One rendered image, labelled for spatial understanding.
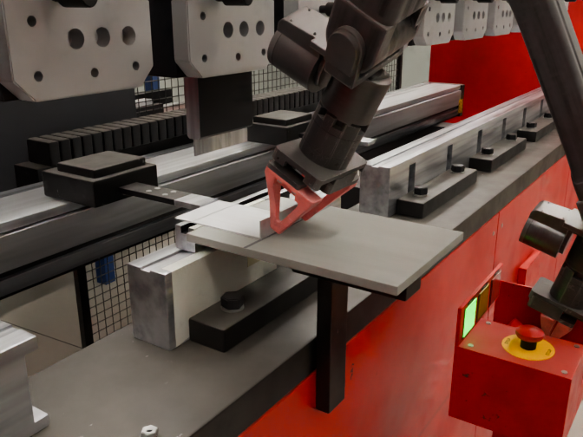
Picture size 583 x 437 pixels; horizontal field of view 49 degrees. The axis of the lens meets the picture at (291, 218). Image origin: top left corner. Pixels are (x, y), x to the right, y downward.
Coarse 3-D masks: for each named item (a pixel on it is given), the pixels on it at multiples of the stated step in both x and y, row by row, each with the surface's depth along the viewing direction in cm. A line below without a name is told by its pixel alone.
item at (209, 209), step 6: (210, 204) 84; (216, 204) 84; (222, 204) 84; (228, 204) 84; (234, 204) 84; (198, 210) 81; (204, 210) 81; (210, 210) 81; (216, 210) 81; (180, 216) 79; (186, 216) 79; (192, 216) 79; (198, 216) 79; (204, 216) 79; (192, 222) 77
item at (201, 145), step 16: (192, 80) 72; (208, 80) 73; (224, 80) 76; (240, 80) 78; (192, 96) 73; (208, 96) 74; (224, 96) 76; (240, 96) 79; (192, 112) 74; (208, 112) 74; (224, 112) 77; (240, 112) 79; (192, 128) 74; (208, 128) 75; (224, 128) 77; (240, 128) 80; (208, 144) 77; (224, 144) 79
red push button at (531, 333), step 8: (520, 328) 92; (528, 328) 92; (536, 328) 92; (520, 336) 91; (528, 336) 90; (536, 336) 90; (544, 336) 91; (520, 344) 93; (528, 344) 91; (536, 344) 92
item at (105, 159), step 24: (72, 168) 90; (96, 168) 88; (120, 168) 91; (144, 168) 94; (48, 192) 92; (72, 192) 89; (96, 192) 87; (120, 192) 90; (144, 192) 87; (168, 192) 87
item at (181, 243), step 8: (256, 192) 89; (264, 192) 89; (280, 192) 89; (288, 192) 91; (240, 200) 86; (248, 200) 87; (176, 224) 77; (184, 224) 77; (192, 224) 78; (176, 232) 77; (184, 232) 77; (176, 240) 77; (184, 240) 77; (184, 248) 77; (192, 248) 76
